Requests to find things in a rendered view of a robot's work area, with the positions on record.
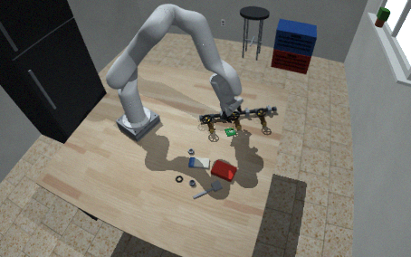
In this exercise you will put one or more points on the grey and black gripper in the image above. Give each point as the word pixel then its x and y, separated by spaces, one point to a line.
pixel 226 112

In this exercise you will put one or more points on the red rectangular block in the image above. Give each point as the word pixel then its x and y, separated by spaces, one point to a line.
pixel 223 170

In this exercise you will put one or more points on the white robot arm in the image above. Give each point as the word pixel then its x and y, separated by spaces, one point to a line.
pixel 225 80

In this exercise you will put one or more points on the dark grey pipe with tee junction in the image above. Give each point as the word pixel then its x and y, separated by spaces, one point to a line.
pixel 208 118

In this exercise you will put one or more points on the green tag with gold chain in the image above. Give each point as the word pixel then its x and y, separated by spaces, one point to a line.
pixel 230 131

